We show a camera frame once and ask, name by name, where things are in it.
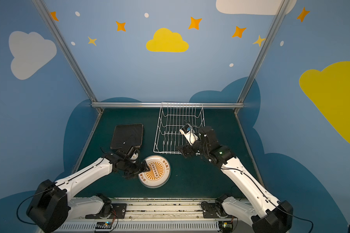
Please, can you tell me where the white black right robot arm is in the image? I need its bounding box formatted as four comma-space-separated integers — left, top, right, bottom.
178, 124, 293, 233

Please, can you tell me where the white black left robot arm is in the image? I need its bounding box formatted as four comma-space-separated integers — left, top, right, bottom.
26, 147, 150, 233

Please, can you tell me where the left small circuit board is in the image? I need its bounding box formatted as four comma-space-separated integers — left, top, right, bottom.
94, 221, 113, 233

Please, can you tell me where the small circuit board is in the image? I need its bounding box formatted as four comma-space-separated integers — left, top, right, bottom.
94, 221, 113, 233
218, 221, 234, 233

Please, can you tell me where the right small circuit board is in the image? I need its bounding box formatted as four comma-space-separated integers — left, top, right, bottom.
218, 221, 234, 233

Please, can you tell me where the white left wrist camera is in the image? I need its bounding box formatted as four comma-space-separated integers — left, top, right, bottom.
130, 152, 139, 161

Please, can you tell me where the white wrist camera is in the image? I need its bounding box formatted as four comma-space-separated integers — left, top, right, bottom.
130, 152, 139, 161
179, 123, 198, 145

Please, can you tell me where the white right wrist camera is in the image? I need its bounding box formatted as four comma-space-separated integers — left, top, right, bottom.
179, 123, 198, 145

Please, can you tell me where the white wire dish rack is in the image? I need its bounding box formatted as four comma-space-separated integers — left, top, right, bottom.
153, 107, 206, 154

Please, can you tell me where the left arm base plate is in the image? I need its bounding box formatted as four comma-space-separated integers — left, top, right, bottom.
99, 203, 127, 219

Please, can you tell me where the aluminium back frame rail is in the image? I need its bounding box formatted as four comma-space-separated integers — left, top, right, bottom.
91, 102, 244, 108

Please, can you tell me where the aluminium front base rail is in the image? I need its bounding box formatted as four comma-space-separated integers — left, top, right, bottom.
36, 197, 286, 233

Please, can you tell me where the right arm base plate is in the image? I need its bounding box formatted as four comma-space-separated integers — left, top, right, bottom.
200, 202, 232, 218

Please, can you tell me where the aluminium right corner post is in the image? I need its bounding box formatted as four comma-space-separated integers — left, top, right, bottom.
234, 0, 291, 117

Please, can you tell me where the aluminium corner post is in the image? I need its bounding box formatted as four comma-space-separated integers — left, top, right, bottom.
32, 0, 98, 104
234, 0, 291, 117

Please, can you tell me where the aluminium left corner post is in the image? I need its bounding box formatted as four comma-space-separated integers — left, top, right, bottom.
32, 0, 98, 104

